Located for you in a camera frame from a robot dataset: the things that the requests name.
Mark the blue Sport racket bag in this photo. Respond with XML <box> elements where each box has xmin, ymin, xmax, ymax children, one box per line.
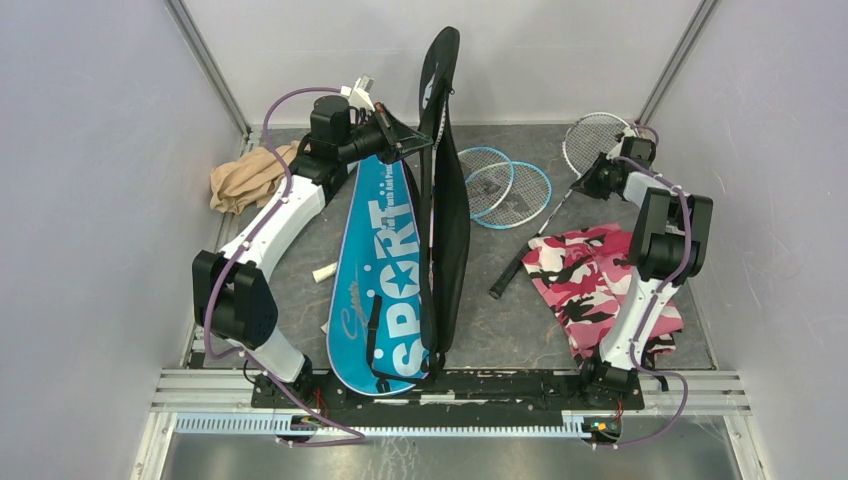
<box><xmin>326</xmin><ymin>156</ymin><xmax>430</xmax><ymax>397</ymax></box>

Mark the pink camouflage cloth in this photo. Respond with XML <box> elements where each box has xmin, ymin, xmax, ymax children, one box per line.
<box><xmin>521</xmin><ymin>223</ymin><xmax>685</xmax><ymax>366</ymax></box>

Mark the white grip tape roll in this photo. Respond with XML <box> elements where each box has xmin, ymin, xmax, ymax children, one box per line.
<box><xmin>312</xmin><ymin>262</ymin><xmax>338</xmax><ymax>283</ymax></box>

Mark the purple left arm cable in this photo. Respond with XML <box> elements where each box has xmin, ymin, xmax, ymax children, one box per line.
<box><xmin>201</xmin><ymin>86</ymin><xmax>367</xmax><ymax>448</ymax></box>

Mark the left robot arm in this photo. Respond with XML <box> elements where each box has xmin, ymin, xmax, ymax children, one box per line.
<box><xmin>192</xmin><ymin>87</ymin><xmax>434</xmax><ymax>408</ymax></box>

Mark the beige cloth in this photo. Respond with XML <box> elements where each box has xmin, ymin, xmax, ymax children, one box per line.
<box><xmin>209</xmin><ymin>147</ymin><xmax>284</xmax><ymax>215</ymax></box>

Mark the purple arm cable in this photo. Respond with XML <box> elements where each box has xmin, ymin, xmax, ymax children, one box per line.
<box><xmin>592</xmin><ymin>122</ymin><xmax>694</xmax><ymax>450</ymax></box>
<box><xmin>201</xmin><ymin>86</ymin><xmax>367</xmax><ymax>448</ymax></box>

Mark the white badminton racket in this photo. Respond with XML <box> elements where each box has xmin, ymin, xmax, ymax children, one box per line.
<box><xmin>488</xmin><ymin>112</ymin><xmax>640</xmax><ymax>299</ymax></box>

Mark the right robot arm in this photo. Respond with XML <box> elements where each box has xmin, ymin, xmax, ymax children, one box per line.
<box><xmin>571</xmin><ymin>135</ymin><xmax>714</xmax><ymax>408</ymax></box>

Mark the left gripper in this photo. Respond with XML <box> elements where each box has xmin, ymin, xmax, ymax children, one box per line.
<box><xmin>338</xmin><ymin>103</ymin><xmax>433</xmax><ymax>166</ymax></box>

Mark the blue badminton racket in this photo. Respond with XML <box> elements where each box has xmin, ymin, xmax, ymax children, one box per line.
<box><xmin>458</xmin><ymin>146</ymin><xmax>515</xmax><ymax>219</ymax></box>
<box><xmin>470</xmin><ymin>162</ymin><xmax>552</xmax><ymax>230</ymax></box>

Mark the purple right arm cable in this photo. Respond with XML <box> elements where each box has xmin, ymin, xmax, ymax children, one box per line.
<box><xmin>592</xmin><ymin>122</ymin><xmax>694</xmax><ymax>450</ymax></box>

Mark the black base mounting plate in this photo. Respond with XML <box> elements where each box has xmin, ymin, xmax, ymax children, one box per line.
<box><xmin>250</xmin><ymin>368</ymin><xmax>645</xmax><ymax>429</ymax></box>

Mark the black Crossway racket bag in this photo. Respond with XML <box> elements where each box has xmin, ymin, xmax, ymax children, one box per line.
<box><xmin>415</xmin><ymin>26</ymin><xmax>470</xmax><ymax>383</ymax></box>

